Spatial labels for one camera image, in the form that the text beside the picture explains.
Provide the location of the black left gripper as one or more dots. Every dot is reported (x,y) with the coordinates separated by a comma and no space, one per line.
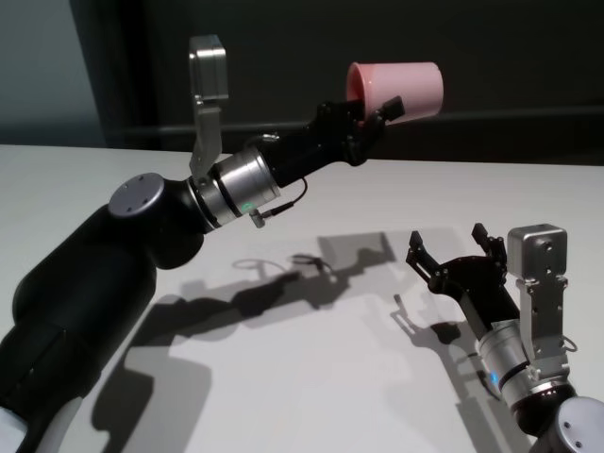
(321,141)

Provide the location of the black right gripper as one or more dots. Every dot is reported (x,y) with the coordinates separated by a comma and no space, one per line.
(476,288)

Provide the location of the pink plastic cup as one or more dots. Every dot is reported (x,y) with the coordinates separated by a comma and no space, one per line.
(401,89)

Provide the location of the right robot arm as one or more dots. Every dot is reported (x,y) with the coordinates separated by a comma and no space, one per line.
(542,401)

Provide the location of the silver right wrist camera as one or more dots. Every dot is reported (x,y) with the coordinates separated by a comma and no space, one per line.
(538,264)

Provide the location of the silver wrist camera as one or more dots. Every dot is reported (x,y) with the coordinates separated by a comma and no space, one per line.
(207,80)
(538,264)

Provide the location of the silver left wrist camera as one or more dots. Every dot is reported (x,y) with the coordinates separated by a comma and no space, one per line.
(207,80)

